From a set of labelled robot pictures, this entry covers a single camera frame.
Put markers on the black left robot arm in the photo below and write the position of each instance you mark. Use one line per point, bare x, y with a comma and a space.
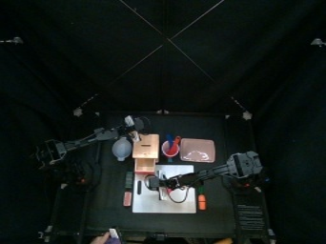
77, 144

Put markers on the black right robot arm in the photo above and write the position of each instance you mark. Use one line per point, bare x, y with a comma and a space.
214, 171

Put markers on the wooden drawer box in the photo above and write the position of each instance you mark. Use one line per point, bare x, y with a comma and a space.
146, 145

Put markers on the wooden pull-out drawer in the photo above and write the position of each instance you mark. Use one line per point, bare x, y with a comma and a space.
145, 165

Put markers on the clear glass bowl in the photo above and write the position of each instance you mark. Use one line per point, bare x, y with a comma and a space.
122, 149

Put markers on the person's hand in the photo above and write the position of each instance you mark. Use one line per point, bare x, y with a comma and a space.
101, 239

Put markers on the dark green toy block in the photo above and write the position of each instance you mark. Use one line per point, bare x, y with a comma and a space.
129, 179

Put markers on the pink toy block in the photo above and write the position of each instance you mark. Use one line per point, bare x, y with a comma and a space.
127, 199

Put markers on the blue plastic utensil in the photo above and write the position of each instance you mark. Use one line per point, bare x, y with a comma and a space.
169, 141

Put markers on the red plastic cup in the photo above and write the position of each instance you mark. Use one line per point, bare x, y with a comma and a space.
170, 152

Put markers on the red plastic utensil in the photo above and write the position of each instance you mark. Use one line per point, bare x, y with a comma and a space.
175, 143

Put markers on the white cutting board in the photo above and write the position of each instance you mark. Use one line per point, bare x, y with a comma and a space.
182, 206

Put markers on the orange and green toy carrot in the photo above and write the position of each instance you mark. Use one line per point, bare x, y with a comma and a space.
202, 199

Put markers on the pink square tray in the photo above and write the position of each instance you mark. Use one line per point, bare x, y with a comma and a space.
198, 150

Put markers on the white card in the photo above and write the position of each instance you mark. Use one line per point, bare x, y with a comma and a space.
114, 233

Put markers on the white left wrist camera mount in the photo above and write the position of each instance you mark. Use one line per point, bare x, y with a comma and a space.
129, 120

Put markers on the metal frame clamp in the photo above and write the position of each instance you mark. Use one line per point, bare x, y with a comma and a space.
15, 40
78, 111
317, 41
248, 115

